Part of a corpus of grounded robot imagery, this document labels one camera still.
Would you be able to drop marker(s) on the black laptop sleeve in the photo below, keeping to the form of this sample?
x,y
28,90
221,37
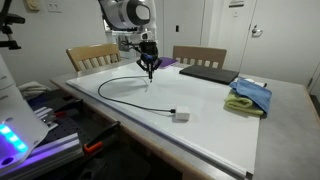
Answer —
x,y
210,73

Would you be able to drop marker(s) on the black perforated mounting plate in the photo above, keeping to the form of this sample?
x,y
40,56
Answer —
x,y
76,126

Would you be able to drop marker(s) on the blue folded cloth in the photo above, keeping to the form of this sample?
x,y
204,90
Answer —
x,y
253,93

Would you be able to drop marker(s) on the beige wall thermostat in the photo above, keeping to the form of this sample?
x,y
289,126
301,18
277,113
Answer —
x,y
32,4

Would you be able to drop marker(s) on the aluminium frame rail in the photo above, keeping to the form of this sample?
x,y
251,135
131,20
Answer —
x,y
50,150

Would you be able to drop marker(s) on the yellow-green folded cloth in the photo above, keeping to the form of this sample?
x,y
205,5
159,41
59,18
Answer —
x,y
238,104

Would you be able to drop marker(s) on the white wall switch plate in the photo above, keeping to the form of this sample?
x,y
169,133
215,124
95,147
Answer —
x,y
54,5

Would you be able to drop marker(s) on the black door latch plate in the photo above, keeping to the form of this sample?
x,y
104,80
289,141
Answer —
x,y
177,28

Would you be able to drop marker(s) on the silver metal bracket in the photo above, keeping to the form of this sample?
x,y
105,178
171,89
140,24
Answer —
x,y
45,115

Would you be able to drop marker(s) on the white kitchen stove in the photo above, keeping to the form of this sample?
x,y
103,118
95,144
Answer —
x,y
131,55

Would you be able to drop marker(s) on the large white whiteboard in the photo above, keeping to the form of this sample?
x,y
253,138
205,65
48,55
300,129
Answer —
x,y
183,93

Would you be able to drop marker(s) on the white whiteboard marker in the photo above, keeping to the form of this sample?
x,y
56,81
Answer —
x,y
255,82

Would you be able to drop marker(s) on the light wooden slat chair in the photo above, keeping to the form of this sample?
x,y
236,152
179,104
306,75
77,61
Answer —
x,y
93,52

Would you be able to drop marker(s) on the brown wooden slat chair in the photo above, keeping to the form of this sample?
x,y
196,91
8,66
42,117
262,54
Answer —
x,y
200,52

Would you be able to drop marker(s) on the black camera on mount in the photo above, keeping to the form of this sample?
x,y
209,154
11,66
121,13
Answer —
x,y
15,19

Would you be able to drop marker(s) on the door sign plate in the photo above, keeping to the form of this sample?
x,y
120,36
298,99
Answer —
x,y
236,3

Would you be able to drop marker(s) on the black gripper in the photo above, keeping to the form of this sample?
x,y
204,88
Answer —
x,y
148,50

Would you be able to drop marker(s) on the white charger block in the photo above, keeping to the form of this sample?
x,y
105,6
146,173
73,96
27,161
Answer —
x,y
182,113

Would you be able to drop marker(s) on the purple notebook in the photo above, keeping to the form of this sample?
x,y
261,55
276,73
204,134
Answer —
x,y
168,62

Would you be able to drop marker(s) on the white wrist camera block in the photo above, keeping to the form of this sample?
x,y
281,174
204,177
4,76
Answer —
x,y
146,35

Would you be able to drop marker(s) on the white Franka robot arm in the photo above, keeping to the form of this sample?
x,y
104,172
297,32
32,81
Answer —
x,y
126,13

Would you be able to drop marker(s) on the white bundled cloth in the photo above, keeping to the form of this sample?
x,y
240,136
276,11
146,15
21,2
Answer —
x,y
31,89

